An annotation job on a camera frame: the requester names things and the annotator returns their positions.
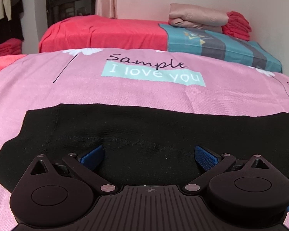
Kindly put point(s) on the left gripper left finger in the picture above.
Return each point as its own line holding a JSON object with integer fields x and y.
{"x": 92, "y": 157}

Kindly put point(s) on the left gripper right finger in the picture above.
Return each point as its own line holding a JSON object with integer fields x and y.
{"x": 206, "y": 158}

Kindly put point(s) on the black pants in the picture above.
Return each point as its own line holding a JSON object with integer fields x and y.
{"x": 141, "y": 145}

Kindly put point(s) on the pink printed bed sheet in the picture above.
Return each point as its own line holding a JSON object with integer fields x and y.
{"x": 137, "y": 77}

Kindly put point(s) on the teal grey striped pillow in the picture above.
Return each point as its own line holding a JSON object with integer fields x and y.
{"x": 220, "y": 46}

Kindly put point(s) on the red bed cover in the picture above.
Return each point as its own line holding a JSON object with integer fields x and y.
{"x": 94, "y": 31}

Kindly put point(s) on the coral red blanket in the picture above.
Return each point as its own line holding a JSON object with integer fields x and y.
{"x": 9, "y": 59}

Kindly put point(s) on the red folded towels stack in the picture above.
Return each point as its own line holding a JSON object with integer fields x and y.
{"x": 237, "y": 26}

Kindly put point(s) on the red folded cloth pile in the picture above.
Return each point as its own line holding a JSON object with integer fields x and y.
{"x": 11, "y": 47}

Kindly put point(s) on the beige folded blanket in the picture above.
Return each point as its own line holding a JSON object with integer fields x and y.
{"x": 197, "y": 17}

